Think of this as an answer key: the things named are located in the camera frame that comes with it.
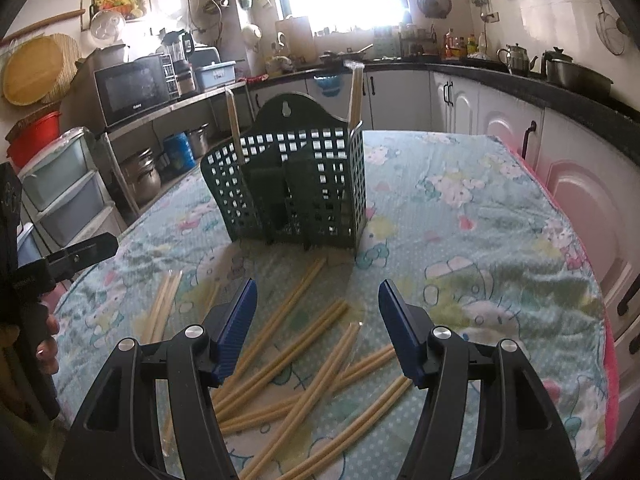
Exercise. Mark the blue tin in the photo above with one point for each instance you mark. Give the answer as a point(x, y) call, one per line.
point(179, 152)

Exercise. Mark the round bamboo tray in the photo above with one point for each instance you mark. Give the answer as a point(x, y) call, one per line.
point(30, 72)

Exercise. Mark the black wok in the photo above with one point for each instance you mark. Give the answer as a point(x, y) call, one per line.
point(340, 55)

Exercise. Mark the red cloth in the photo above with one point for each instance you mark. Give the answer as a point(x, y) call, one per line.
point(257, 79)

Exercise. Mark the red plastic basin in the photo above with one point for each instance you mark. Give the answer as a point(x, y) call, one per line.
point(35, 137)

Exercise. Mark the small steel pot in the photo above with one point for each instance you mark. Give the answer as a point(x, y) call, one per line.
point(199, 141)

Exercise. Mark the wooden cutting board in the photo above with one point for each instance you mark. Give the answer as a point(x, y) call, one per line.
point(297, 40)

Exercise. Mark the large steel pot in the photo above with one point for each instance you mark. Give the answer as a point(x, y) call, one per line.
point(141, 175)

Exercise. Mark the blue hanging bag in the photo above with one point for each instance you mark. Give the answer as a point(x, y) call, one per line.
point(327, 85)

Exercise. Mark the round wall fan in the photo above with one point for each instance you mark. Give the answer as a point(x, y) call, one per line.
point(434, 2)

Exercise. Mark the black microwave oven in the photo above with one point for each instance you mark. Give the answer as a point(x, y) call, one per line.
point(132, 90)

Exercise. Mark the wooden shelf rack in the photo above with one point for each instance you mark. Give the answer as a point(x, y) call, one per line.
point(145, 117)

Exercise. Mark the person's left hand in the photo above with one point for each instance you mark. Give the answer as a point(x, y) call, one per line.
point(48, 355)

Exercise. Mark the grey small appliance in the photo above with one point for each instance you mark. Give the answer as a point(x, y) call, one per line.
point(206, 56)

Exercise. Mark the steel kettle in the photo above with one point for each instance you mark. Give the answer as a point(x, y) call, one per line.
point(515, 60)

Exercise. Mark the person's left forearm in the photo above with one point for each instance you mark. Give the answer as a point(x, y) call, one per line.
point(11, 375)

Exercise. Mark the yellow bottle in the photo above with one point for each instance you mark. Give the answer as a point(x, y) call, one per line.
point(471, 46)

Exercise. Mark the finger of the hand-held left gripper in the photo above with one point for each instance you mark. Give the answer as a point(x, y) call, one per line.
point(85, 252)

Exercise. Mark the bamboo chopstick pair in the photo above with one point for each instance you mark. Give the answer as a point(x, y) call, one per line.
point(356, 95)
point(233, 125)

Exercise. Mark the pile of chopsticks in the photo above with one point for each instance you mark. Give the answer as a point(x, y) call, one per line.
point(325, 320)

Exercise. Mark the white gourd ladle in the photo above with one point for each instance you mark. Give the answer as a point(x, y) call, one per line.
point(251, 36)

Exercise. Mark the black kitchen countertop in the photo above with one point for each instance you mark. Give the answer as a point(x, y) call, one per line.
point(500, 82)

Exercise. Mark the white bottle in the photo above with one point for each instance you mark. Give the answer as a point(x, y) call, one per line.
point(482, 44)

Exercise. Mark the black mesh utensil basket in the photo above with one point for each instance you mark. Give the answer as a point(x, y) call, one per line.
point(310, 195)

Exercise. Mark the steel basin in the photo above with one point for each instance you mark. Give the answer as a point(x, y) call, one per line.
point(577, 80)

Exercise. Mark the blender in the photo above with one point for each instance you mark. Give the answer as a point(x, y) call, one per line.
point(176, 52)

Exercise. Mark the woven round mat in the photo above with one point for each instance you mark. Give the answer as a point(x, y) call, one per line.
point(70, 57)

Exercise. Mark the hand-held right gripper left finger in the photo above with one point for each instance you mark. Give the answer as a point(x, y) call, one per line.
point(239, 332)

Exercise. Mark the wooden rolling pin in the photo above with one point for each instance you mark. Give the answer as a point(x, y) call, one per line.
point(45, 22)

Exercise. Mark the dish rack with jars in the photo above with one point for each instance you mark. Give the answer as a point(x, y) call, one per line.
point(407, 40)

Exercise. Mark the plastic drawer unit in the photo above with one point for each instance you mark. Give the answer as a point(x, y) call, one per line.
point(65, 185)

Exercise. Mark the fruit wall poster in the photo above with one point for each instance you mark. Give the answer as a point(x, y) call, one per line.
point(132, 5)

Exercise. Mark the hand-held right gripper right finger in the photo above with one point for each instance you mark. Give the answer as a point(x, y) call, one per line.
point(400, 332)

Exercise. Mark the printed blanket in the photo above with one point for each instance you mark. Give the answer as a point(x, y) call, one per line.
point(475, 220)

